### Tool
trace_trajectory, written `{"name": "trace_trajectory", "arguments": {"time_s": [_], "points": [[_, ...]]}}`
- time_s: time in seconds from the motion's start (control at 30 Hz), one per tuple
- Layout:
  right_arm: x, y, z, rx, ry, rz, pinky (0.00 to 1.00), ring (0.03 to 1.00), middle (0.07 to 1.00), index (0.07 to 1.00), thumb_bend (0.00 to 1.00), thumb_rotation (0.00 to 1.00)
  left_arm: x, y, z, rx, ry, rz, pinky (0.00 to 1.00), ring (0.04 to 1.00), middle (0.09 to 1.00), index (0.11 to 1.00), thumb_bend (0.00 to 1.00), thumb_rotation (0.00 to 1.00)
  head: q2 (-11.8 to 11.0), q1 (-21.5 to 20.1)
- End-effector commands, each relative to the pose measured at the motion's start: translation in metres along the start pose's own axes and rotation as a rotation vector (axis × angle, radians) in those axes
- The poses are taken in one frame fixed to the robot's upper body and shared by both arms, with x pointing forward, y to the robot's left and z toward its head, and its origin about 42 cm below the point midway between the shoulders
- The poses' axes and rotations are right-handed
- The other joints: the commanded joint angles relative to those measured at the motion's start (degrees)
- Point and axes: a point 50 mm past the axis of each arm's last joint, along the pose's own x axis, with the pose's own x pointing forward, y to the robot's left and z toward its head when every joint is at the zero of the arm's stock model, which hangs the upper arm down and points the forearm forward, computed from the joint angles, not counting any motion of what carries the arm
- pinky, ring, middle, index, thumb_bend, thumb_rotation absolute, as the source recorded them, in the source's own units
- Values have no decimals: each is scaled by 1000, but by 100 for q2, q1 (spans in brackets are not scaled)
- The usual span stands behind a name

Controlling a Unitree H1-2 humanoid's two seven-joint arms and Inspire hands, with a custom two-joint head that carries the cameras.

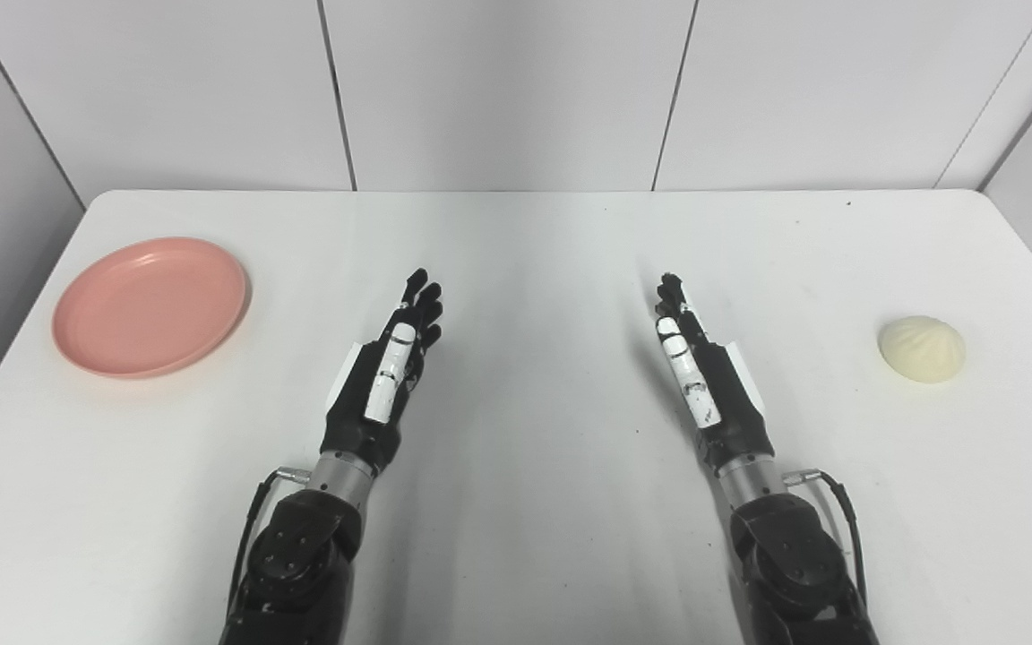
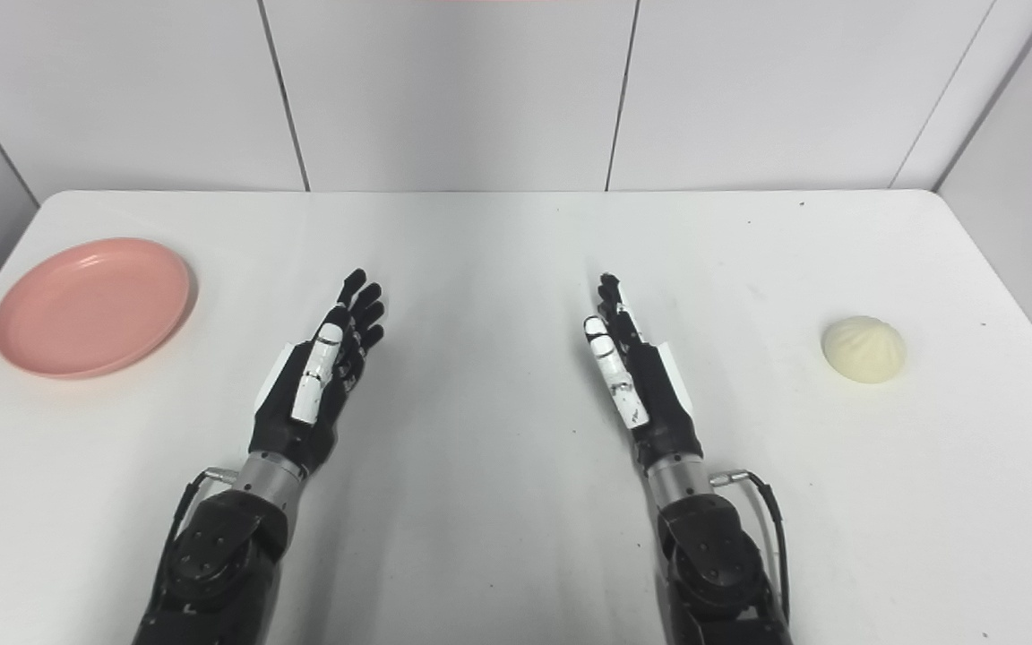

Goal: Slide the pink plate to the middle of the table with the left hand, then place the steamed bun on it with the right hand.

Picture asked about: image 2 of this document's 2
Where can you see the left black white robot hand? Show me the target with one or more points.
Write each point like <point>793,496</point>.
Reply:
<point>319,394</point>

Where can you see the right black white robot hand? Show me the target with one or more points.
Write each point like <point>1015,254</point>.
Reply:
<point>650,385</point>

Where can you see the white steamed bun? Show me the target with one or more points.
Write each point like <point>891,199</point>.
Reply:
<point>864,349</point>

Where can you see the pink round plate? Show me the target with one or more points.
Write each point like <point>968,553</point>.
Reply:
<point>92,307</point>

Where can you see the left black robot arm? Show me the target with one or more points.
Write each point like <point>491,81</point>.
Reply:
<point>225,555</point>

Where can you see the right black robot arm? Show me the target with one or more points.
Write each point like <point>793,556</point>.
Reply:
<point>713,555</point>

